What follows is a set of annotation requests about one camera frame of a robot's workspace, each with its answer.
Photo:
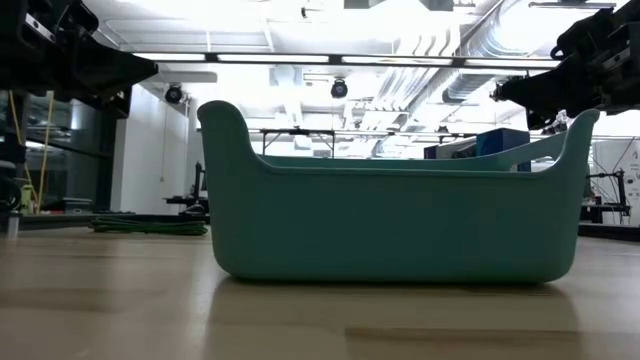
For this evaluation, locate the black frame table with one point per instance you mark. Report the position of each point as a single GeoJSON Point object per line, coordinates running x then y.
{"type": "Point", "coordinates": [300, 132]}

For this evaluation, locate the grey storage bin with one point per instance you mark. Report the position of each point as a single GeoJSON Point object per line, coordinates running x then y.
{"type": "Point", "coordinates": [77, 205]}

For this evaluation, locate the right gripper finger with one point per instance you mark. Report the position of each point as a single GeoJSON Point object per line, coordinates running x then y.
{"type": "Point", "coordinates": [540, 119]}
{"type": "Point", "coordinates": [555, 92]}

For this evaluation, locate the yellow green object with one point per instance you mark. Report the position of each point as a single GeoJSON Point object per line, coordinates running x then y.
{"type": "Point", "coordinates": [27, 199]}

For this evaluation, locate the blue DualShock controller box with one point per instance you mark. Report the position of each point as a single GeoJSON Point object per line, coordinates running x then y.
{"type": "Point", "coordinates": [502, 145]}

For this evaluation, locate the black monitor on stand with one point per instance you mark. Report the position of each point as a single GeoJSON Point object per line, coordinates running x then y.
{"type": "Point", "coordinates": [199, 182]}

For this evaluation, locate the teal plastic basket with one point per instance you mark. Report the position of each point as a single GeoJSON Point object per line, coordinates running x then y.
{"type": "Point", "coordinates": [390, 225]}

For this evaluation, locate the black equipment stand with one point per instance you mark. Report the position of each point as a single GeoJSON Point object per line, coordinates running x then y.
{"type": "Point", "coordinates": [620, 192]}

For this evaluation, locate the small grey post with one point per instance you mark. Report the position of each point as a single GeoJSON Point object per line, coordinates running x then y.
{"type": "Point", "coordinates": [12, 224]}

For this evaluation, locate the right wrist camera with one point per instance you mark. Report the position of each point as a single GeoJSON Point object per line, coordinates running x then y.
{"type": "Point", "coordinates": [587, 32]}

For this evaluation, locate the overhead light bar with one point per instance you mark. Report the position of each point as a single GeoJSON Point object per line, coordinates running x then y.
{"type": "Point", "coordinates": [280, 58]}

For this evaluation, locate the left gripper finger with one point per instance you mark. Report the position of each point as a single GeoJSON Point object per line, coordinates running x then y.
{"type": "Point", "coordinates": [122, 105]}
{"type": "Point", "coordinates": [105, 72]}

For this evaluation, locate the black round ceiling fixture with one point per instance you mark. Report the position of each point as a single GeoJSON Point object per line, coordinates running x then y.
{"type": "Point", "coordinates": [339, 89]}
{"type": "Point", "coordinates": [173, 94]}

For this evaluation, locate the black aluminium table frame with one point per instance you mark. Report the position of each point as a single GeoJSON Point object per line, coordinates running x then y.
{"type": "Point", "coordinates": [60, 220]}

